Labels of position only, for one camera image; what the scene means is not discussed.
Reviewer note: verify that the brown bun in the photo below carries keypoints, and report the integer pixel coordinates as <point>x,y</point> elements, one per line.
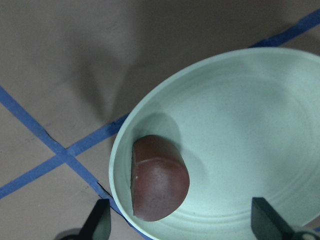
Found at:
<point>159,178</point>

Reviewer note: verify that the pale green plate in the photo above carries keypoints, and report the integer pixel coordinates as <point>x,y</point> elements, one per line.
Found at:
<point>247,124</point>

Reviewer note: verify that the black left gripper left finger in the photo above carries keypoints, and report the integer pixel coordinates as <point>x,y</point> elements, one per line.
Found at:
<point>98,224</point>

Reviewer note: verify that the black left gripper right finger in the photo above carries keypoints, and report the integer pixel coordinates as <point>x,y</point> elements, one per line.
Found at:
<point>267,224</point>

